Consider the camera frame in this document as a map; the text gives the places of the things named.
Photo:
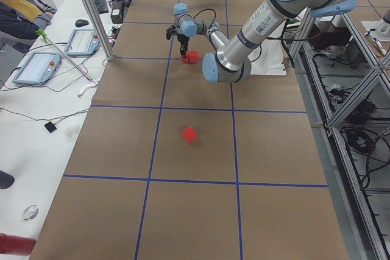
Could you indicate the metal rod with green clip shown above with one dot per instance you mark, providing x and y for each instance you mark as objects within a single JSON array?
[{"x": 41, "y": 33}]

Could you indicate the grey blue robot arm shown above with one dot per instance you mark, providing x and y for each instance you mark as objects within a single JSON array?
[{"x": 230, "y": 63}]

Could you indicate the red object at edge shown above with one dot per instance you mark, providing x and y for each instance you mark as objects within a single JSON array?
[{"x": 16, "y": 245}]

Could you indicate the blue teach pendant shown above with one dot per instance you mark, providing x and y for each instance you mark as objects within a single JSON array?
[
  {"x": 82, "y": 43},
  {"x": 38, "y": 68}
]

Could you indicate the far blue teach pendant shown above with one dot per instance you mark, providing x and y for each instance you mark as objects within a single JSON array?
[{"x": 82, "y": 43}]

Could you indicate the seated person in jacket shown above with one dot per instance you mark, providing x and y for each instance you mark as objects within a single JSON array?
[{"x": 20, "y": 19}]

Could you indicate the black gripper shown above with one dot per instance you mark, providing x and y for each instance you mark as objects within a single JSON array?
[{"x": 182, "y": 40}]

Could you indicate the red cube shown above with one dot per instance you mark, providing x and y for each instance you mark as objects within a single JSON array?
[
  {"x": 185, "y": 59},
  {"x": 189, "y": 134}
]

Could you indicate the aluminium frame post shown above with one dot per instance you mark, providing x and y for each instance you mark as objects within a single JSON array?
[{"x": 98, "y": 27}]

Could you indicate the black power adapter box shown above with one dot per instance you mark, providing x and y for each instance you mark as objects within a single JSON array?
[{"x": 117, "y": 12}]

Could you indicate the black keyboard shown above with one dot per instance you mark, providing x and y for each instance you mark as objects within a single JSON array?
[{"x": 99, "y": 0}]

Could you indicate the small black square device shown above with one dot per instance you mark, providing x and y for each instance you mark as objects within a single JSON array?
[{"x": 50, "y": 127}]

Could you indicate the near blue teach pendant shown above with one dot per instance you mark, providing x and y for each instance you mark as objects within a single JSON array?
[{"x": 38, "y": 68}]

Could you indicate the white pedestal column base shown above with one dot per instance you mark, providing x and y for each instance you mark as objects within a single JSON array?
[{"x": 267, "y": 60}]

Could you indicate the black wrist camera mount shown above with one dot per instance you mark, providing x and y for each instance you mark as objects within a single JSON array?
[{"x": 171, "y": 31}]

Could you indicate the black computer mouse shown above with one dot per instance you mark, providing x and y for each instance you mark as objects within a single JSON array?
[{"x": 81, "y": 23}]

